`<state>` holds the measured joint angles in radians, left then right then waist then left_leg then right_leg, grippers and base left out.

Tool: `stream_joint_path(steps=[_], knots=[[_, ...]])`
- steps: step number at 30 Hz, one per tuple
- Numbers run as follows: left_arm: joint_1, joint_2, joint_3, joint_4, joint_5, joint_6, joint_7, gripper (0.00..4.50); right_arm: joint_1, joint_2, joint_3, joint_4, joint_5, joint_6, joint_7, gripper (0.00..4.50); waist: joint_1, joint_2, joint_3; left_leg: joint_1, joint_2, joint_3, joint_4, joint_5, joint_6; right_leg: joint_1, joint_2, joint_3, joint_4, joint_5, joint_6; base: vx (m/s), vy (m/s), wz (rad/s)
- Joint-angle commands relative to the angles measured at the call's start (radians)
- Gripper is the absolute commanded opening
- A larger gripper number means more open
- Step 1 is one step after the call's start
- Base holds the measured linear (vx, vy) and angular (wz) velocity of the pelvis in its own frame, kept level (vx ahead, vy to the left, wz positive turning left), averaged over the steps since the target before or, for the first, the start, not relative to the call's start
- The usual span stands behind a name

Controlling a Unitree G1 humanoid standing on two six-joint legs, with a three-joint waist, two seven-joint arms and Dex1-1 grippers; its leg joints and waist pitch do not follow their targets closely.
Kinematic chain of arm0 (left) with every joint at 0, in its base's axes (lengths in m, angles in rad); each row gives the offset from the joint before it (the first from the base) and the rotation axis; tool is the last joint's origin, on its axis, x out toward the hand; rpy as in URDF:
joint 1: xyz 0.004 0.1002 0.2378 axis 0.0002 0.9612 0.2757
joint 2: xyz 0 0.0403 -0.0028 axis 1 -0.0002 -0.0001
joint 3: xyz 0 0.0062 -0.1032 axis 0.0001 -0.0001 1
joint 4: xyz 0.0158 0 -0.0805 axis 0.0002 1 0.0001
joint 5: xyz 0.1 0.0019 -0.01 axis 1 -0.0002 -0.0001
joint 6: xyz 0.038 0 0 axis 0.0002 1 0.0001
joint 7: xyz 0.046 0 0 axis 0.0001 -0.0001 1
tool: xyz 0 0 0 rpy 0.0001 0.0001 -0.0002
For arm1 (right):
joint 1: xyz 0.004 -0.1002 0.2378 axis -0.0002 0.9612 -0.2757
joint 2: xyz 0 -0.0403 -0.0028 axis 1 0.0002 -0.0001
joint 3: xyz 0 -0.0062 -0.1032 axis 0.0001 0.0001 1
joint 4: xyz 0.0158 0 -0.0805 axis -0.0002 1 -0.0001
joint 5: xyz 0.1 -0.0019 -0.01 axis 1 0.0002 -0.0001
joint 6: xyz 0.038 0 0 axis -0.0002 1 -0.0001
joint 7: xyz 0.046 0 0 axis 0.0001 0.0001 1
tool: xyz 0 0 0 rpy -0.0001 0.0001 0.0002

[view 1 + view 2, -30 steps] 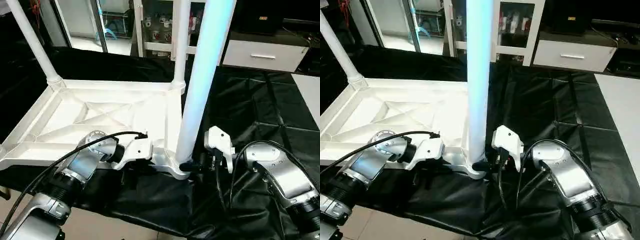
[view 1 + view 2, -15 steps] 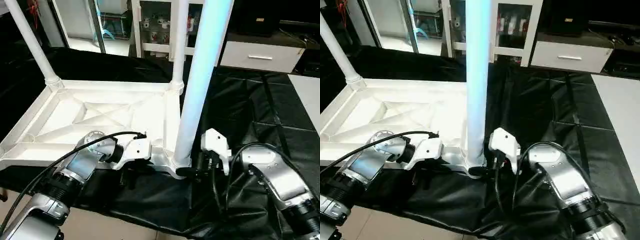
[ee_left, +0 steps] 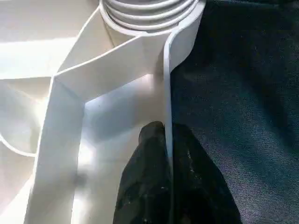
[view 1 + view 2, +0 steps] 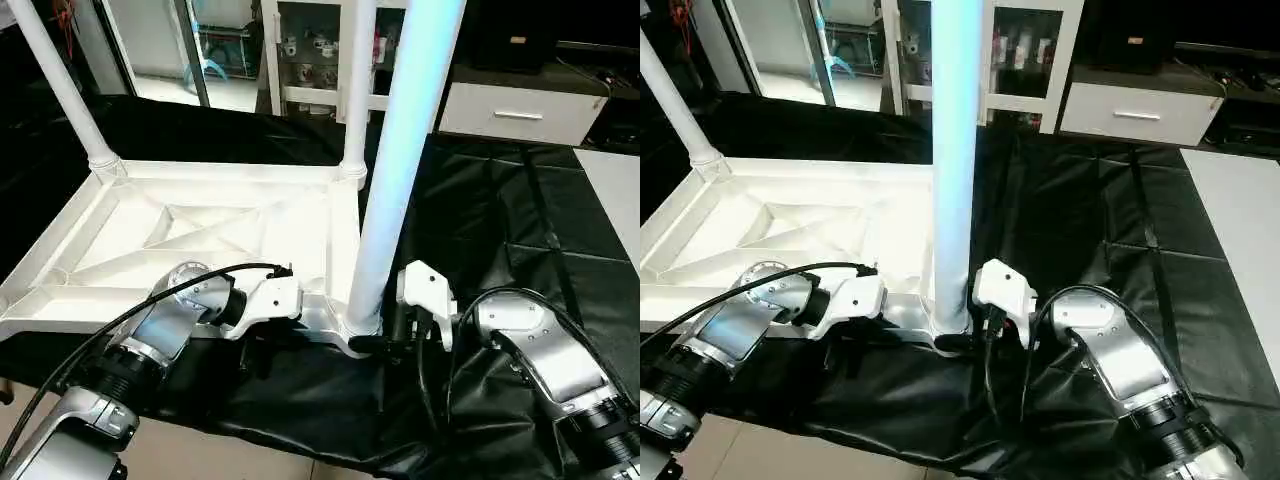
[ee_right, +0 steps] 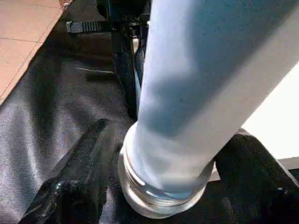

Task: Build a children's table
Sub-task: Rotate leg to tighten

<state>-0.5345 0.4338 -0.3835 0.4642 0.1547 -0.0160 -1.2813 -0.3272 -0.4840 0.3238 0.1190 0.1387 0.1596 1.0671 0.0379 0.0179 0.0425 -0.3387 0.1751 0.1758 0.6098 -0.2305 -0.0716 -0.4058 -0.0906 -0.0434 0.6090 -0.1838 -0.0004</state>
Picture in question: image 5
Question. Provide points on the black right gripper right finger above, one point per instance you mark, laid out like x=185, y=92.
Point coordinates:
x=257, y=186

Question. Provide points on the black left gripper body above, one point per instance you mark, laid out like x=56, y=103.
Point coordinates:
x=126, y=14

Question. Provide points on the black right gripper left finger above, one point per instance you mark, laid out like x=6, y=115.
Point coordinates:
x=79, y=182

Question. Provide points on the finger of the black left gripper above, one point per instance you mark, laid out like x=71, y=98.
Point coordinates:
x=124, y=74
x=141, y=51

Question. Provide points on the white plastic table leg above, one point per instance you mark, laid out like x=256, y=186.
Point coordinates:
x=201, y=84

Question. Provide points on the white plastic table top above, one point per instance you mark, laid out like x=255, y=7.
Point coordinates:
x=275, y=116

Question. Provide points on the black table mat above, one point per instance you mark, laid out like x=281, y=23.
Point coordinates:
x=60, y=102

